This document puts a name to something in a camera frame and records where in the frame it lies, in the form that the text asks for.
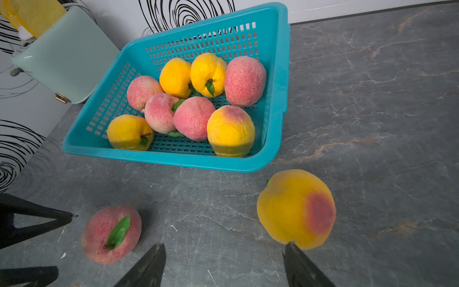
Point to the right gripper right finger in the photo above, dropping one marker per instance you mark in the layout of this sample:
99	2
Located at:
301	271

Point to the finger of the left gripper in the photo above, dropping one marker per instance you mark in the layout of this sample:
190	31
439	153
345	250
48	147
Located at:
22	220
31	276

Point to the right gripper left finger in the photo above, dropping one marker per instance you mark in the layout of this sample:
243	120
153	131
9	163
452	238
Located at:
148	271

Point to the pink peach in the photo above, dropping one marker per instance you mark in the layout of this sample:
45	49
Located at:
141	90
160	111
244	81
111	233
191	117

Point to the yellow peach with red blush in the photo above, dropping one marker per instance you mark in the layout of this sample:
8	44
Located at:
296	206

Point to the teal plastic basket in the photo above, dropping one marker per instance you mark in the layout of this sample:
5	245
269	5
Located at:
262	32

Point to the mint green toaster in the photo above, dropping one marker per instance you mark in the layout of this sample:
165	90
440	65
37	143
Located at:
70	58

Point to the right yellow toast slice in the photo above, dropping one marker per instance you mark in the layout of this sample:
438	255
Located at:
36	16

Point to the yellow toast slice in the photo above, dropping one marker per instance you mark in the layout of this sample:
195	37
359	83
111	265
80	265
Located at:
36	16
7	15

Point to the left yellow toast slice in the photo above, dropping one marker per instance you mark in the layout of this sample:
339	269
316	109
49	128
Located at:
7	15

